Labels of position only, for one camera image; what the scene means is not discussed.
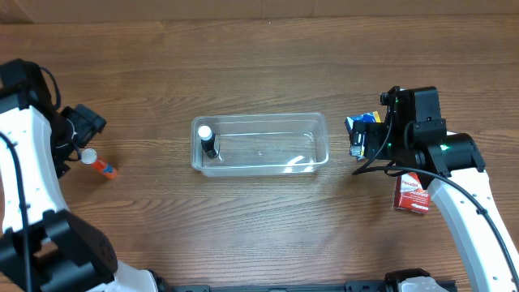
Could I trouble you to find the red Panadol box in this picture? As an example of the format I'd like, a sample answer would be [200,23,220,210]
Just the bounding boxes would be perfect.
[393,173,431,214]

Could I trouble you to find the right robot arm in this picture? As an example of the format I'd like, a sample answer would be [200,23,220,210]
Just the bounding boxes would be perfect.
[345,86,518,291]

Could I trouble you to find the black bottle white cap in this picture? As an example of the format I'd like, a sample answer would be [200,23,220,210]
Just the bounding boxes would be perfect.
[197,125,219,159]

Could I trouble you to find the clear plastic container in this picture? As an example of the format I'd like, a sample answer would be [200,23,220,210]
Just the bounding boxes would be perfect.
[191,113,330,177]

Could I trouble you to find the orange bottle white cap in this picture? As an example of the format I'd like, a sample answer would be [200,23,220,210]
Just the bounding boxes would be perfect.
[81,148,118,179]

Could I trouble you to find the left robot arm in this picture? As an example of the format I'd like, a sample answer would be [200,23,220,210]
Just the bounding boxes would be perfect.
[1,58,170,291]

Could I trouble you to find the blue yellow VapoDrops box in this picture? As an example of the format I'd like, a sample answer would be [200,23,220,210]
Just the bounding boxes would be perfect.
[345,111,381,161]

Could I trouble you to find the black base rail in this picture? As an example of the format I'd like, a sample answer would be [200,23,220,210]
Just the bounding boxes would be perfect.
[171,280,397,292]

